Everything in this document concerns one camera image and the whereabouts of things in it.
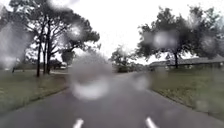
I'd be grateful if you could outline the small tree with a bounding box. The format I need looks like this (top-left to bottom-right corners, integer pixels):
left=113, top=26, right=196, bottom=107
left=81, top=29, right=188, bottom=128
left=109, top=45, right=138, bottom=74

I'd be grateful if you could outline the grey asphalt road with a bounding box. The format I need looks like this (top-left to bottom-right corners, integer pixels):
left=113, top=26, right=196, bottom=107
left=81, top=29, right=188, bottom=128
left=0, top=71, right=224, bottom=128

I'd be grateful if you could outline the broad dark tree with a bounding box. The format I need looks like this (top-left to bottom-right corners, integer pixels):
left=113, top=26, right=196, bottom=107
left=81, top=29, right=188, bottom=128
left=135, top=5, right=224, bottom=70

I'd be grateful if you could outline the robot's own part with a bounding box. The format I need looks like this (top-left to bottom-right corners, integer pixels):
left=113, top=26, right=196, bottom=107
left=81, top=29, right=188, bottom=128
left=72, top=118, right=85, bottom=128
left=145, top=116, right=158, bottom=128

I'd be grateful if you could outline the tall dark tree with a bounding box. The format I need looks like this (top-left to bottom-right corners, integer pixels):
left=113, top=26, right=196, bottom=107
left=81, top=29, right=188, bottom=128
left=0, top=0, right=101, bottom=78

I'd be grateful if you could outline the low building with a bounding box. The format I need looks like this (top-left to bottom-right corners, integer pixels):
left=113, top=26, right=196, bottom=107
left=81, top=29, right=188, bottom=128
left=148, top=55, right=224, bottom=71

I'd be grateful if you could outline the grass verge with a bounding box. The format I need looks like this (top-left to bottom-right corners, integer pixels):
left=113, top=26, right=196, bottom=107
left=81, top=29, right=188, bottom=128
left=0, top=69, right=70, bottom=116
left=146, top=67, right=224, bottom=122

